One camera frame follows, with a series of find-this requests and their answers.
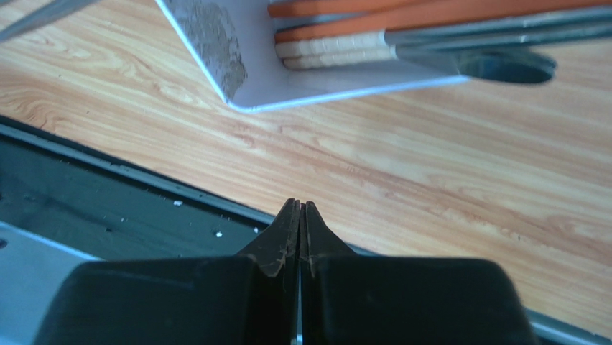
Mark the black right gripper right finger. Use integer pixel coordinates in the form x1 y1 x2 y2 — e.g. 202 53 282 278
300 202 538 344

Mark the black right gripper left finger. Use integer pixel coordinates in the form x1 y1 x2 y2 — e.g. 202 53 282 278
34 199 300 344

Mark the white compartment organizer box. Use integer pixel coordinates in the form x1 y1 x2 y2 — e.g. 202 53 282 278
159 1 466 113

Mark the iridescent purple knife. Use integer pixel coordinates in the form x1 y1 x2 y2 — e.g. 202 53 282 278
1 0 98 43

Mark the silver utensil in organizer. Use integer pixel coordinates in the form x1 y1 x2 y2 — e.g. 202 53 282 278
395 46 557 85

